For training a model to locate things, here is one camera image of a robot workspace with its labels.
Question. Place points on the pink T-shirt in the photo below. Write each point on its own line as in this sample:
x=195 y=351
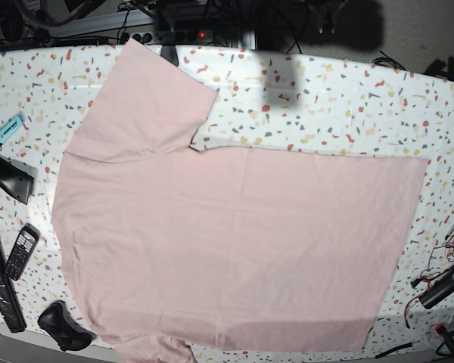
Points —
x=234 y=247

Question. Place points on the black power strip red switch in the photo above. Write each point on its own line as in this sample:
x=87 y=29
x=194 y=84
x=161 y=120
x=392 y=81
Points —
x=175 y=37

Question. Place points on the black cylinder with red wires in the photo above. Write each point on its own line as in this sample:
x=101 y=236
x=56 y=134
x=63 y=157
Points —
x=442 y=288

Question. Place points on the black game controller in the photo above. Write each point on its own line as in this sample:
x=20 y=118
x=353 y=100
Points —
x=56 y=321

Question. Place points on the terrazzo patterned table cover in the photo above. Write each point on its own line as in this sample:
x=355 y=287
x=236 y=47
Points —
x=272 y=101

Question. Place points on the long black bar in plastic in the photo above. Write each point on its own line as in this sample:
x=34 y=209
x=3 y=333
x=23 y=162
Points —
x=9 y=306

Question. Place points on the light blue highlighter marker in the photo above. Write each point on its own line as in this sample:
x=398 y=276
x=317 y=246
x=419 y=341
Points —
x=11 y=126

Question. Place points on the black cordless phone handset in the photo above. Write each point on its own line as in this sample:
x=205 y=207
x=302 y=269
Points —
x=21 y=252

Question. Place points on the grey monitor stand foot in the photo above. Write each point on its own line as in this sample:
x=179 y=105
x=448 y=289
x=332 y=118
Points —
x=169 y=53

